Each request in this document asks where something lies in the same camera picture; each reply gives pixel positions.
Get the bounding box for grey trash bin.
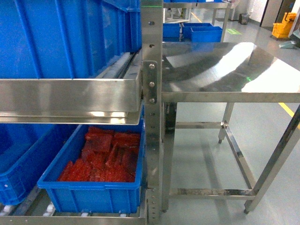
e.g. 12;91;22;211
239;14;250;25

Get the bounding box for stainless steel flow rack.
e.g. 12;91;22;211
0;0;164;225

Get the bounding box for yellow mop bucket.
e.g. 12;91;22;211
272;12;297;39

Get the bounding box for blue bin with red parts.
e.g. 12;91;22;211
37;119;147;214

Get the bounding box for far steel rack on casters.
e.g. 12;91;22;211
163;1;232;42

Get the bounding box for red parts pile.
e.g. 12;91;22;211
57;127;141;182

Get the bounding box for large blue upper bin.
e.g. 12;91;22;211
0;0;141;79

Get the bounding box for stainless steel side table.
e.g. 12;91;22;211
162;42;300;213

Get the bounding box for blue bin lower middle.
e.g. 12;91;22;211
0;124;77;205

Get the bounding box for blue bin on far rack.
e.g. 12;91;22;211
182;23;223;42

